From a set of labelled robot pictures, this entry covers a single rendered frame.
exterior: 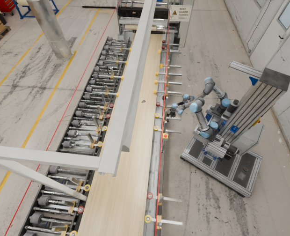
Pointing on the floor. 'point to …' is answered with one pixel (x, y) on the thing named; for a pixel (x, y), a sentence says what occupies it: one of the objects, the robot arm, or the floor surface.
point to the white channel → (110, 147)
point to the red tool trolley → (5, 6)
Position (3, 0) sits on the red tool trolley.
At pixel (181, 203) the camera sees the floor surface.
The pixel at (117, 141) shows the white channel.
